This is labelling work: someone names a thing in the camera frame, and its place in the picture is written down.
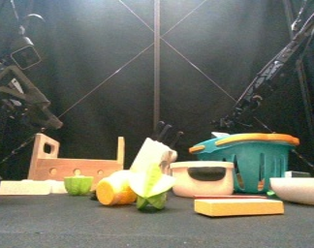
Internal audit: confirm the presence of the green white toy corn husk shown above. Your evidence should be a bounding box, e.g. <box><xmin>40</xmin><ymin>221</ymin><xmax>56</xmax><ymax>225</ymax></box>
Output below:
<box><xmin>127</xmin><ymin>162</ymin><xmax>177</xmax><ymax>211</ymax></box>

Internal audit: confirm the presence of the vertical metal frame pole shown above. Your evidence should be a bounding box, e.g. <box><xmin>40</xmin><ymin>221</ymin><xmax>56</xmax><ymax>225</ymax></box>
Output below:
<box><xmin>151</xmin><ymin>0</ymin><xmax>162</xmax><ymax>131</ymax></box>

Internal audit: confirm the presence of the thin diagonal brace wire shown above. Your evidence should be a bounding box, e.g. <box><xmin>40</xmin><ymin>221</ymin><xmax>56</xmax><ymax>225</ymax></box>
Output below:
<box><xmin>0</xmin><ymin>0</ymin><xmax>209</xmax><ymax>172</ymax></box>
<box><xmin>117</xmin><ymin>0</ymin><xmax>314</xmax><ymax>177</ymax></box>

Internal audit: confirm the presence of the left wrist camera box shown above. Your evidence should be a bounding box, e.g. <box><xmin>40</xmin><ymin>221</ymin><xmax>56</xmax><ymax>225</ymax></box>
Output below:
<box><xmin>9</xmin><ymin>45</ymin><xmax>43</xmax><ymax>71</ymax></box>

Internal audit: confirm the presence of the wooden dish rack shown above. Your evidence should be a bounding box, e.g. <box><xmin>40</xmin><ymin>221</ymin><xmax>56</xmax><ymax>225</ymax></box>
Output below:
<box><xmin>26</xmin><ymin>132</ymin><xmax>126</xmax><ymax>182</ymax></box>

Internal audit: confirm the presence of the thin red flat piece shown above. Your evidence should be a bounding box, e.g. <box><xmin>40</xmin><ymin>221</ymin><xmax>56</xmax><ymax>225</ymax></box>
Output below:
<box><xmin>192</xmin><ymin>194</ymin><xmax>268</xmax><ymax>200</ymax></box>

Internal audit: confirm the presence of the green toy bell pepper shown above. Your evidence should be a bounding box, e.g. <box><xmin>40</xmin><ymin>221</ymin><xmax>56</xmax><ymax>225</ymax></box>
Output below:
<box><xmin>62</xmin><ymin>174</ymin><xmax>95</xmax><ymax>197</ymax></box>

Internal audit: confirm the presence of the white item in basket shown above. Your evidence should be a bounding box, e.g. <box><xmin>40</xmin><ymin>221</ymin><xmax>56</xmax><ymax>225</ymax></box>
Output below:
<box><xmin>210</xmin><ymin>131</ymin><xmax>230</xmax><ymax>140</ymax></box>

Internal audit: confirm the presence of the small dark box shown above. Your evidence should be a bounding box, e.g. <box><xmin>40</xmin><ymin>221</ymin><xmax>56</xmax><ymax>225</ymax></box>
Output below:
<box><xmin>284</xmin><ymin>170</ymin><xmax>312</xmax><ymax>179</ymax></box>

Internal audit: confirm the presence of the white toy rice block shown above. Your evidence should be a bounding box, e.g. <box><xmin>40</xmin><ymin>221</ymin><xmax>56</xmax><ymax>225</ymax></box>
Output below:
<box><xmin>0</xmin><ymin>179</ymin><xmax>66</xmax><ymax>197</ymax></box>

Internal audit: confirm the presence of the orange fruit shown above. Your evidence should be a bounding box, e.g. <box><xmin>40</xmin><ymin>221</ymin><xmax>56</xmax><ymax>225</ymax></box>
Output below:
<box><xmin>95</xmin><ymin>170</ymin><xmax>138</xmax><ymax>207</ymax></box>

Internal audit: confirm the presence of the white knife block with knives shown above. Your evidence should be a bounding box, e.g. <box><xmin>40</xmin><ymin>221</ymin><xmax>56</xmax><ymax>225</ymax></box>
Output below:
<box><xmin>129</xmin><ymin>120</ymin><xmax>185</xmax><ymax>176</ymax></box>

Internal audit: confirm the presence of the teal basket orange handle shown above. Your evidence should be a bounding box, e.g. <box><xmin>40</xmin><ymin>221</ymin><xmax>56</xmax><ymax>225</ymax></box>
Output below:
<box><xmin>188</xmin><ymin>132</ymin><xmax>301</xmax><ymax>195</ymax></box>

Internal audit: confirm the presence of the white bowl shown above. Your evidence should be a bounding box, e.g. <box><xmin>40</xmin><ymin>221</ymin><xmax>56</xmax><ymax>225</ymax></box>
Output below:
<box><xmin>268</xmin><ymin>176</ymin><xmax>314</xmax><ymax>206</ymax></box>

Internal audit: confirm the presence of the white toy pot black handle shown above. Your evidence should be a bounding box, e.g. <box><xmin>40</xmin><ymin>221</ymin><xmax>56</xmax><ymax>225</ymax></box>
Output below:
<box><xmin>169</xmin><ymin>160</ymin><xmax>236</xmax><ymax>199</ymax></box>

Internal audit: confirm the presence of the yellow wooden block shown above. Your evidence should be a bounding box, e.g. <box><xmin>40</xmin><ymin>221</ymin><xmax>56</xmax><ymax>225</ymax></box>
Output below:
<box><xmin>193</xmin><ymin>198</ymin><xmax>285</xmax><ymax>218</ymax></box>

